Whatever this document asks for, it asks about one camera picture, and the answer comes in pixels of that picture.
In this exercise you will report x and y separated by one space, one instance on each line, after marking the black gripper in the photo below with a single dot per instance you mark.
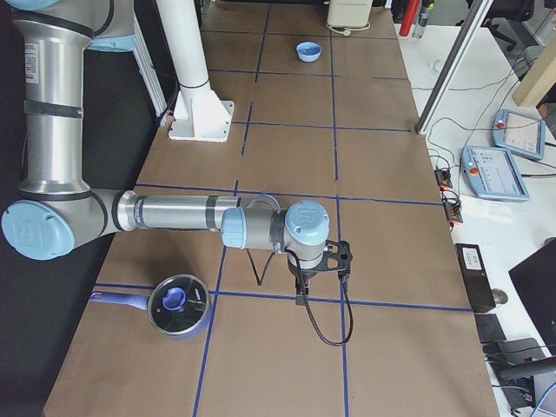
305 274

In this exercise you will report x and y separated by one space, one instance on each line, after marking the blue bowl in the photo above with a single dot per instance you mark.
308 52

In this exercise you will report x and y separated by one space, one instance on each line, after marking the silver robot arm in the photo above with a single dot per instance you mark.
251 63

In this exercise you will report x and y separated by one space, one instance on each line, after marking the purple saucepan with glass lid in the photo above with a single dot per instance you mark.
179 307

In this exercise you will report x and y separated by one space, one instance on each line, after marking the orange black connector strip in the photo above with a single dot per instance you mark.
450 199

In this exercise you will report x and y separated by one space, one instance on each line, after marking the black power adapter box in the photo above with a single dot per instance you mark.
474 276

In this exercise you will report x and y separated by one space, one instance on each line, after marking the near blue teach pendant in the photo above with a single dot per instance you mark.
492 174

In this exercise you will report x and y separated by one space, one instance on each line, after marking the blue teach pendant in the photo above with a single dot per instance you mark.
522 135
492 174

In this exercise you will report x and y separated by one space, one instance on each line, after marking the black laptop corner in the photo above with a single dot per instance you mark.
534 282

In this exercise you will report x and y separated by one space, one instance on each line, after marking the far blue teach pendant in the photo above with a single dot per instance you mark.
522 135

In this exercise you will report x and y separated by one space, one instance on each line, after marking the cream white appliance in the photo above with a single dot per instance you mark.
349 14

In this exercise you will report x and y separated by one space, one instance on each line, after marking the clear plastic bottle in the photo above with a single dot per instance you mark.
425 12

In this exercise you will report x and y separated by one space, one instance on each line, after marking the red fire extinguisher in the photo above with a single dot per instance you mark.
411 9

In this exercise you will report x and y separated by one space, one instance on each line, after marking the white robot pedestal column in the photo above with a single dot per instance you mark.
199 114

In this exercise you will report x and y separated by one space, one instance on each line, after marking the aluminium frame post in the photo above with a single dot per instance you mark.
475 17

